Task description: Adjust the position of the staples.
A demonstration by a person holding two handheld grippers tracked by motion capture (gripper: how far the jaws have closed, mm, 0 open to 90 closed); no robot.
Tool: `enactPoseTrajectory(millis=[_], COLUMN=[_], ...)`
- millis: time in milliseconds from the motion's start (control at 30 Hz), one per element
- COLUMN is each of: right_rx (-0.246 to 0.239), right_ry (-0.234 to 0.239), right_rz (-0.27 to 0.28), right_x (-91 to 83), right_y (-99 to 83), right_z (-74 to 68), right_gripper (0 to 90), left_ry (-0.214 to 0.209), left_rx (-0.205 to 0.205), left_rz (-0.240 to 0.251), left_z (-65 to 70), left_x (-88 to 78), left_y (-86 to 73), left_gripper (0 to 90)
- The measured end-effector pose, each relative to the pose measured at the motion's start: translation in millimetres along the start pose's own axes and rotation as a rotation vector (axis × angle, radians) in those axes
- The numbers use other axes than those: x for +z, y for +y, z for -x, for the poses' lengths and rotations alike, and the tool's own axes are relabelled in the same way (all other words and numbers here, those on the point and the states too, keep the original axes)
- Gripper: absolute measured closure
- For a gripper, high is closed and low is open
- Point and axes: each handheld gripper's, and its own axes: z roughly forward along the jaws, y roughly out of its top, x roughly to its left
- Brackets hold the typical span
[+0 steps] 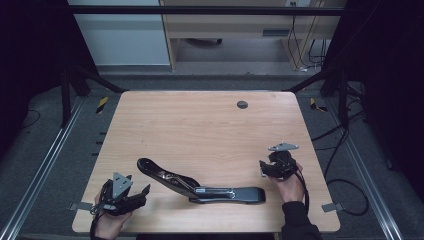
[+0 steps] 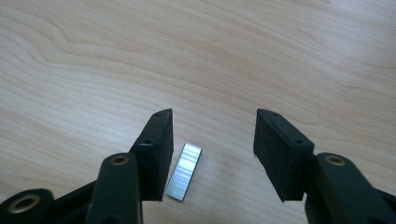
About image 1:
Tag person's right hand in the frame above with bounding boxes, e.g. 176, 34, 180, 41
269, 162, 306, 205

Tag right hand-held gripper black cable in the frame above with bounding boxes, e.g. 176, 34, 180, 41
290, 164, 311, 215

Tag left hand-held gripper black cable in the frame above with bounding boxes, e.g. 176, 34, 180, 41
88, 181, 114, 240

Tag grey metal table bracket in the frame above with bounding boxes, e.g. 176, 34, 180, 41
321, 202, 345, 214
68, 201, 95, 212

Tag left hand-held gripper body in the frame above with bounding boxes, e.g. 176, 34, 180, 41
99, 171, 148, 216

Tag black horizontal frame bar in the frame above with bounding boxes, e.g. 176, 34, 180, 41
66, 4, 348, 16

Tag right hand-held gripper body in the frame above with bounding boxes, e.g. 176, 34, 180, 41
265, 142, 300, 181

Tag thin black floor cable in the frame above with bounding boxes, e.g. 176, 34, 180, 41
21, 109, 42, 130

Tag black metal frame stand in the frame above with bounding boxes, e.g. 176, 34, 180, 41
59, 64, 130, 128
282, 65, 352, 130

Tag white cabinet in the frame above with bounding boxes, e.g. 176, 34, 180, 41
66, 0, 172, 67

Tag black curtain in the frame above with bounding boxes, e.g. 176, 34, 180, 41
324, 0, 424, 194
0, 0, 98, 158

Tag hand-held gripper black cable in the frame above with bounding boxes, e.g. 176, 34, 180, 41
88, 181, 114, 240
290, 164, 311, 215

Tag yellow black striped tape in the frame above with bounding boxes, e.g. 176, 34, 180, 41
309, 97, 328, 113
95, 96, 110, 115

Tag person's left hand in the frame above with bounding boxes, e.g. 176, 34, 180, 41
94, 193, 134, 240

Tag aluminium floor rail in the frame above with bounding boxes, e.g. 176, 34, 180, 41
324, 99, 405, 240
0, 95, 85, 240

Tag long black stapler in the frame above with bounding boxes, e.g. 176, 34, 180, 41
136, 157, 267, 205

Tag black cables under desk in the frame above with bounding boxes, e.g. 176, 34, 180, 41
285, 1, 329, 73

